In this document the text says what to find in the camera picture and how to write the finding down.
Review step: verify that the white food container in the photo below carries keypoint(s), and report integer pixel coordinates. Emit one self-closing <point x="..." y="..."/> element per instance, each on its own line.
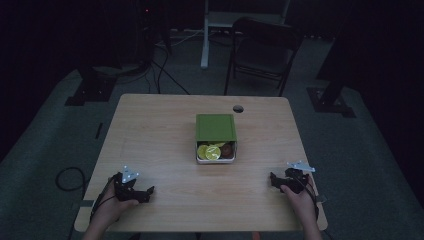
<point x="215" y="161"/>

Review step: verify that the small dark floor strip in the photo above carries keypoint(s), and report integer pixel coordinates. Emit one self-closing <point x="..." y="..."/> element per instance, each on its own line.
<point x="99" y="130"/>

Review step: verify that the green lid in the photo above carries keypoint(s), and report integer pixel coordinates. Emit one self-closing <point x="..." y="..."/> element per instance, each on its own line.
<point x="215" y="127"/>

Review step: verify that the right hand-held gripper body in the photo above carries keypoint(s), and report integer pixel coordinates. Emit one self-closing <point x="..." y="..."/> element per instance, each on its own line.
<point x="296" y="180"/>

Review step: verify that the black stand base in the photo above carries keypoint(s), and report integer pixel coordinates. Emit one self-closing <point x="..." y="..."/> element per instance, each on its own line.
<point x="330" y="101"/>
<point x="91" y="90"/>

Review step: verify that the person's left hand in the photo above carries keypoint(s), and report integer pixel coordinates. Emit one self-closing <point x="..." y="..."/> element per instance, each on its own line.
<point x="108" y="210"/>

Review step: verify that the white desk frame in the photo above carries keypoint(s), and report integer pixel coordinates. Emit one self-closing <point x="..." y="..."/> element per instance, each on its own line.
<point x="205" y="40"/>

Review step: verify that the pile of small capsule cups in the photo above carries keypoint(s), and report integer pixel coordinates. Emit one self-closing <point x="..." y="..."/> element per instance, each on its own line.
<point x="212" y="152"/>

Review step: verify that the person's right hand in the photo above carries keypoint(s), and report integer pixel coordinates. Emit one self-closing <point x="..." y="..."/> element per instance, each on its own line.
<point x="301" y="203"/>

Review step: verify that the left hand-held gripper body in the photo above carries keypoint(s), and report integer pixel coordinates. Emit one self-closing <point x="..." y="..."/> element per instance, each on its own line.
<point x="126" y="186"/>

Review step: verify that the black folding chair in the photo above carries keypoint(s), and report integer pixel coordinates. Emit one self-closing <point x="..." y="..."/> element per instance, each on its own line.
<point x="263" y="50"/>

